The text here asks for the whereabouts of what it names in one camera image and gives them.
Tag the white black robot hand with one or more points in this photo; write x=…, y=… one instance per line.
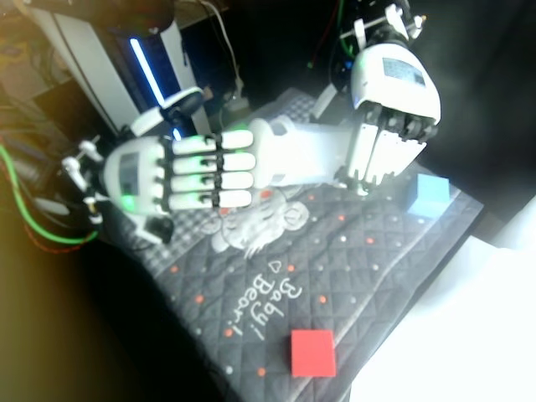
x=138, y=176
x=393, y=84

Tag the toy cube block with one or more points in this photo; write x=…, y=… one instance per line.
x=429, y=194

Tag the white robot body column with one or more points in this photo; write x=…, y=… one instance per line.
x=84, y=63

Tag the grey quilt with printed bear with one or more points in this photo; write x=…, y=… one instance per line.
x=318, y=259

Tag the red toy block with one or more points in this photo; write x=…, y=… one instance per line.
x=313, y=354

